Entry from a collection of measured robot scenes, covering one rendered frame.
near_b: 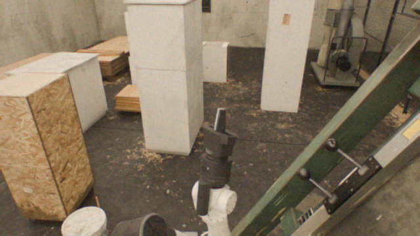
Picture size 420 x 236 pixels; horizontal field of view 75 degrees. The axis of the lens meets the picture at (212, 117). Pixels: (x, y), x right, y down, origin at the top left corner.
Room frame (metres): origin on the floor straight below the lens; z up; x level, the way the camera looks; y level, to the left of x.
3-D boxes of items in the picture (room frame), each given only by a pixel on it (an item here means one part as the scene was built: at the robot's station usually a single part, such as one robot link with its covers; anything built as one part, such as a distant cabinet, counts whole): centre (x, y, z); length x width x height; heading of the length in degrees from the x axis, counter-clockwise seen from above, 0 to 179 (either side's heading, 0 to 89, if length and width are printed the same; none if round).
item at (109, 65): (6.62, 2.33, 0.23); 2.45 x 1.03 x 0.45; 170
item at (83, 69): (3.52, 2.04, 0.48); 1.00 x 0.64 x 0.95; 170
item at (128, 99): (4.10, 1.24, 0.15); 0.61 x 0.52 x 0.31; 170
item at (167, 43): (3.21, 0.48, 0.88); 0.90 x 0.60 x 1.75; 170
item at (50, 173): (1.94, 1.42, 0.63); 0.50 x 0.42 x 1.25; 175
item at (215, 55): (5.60, -0.03, 0.36); 0.58 x 0.45 x 0.72; 80
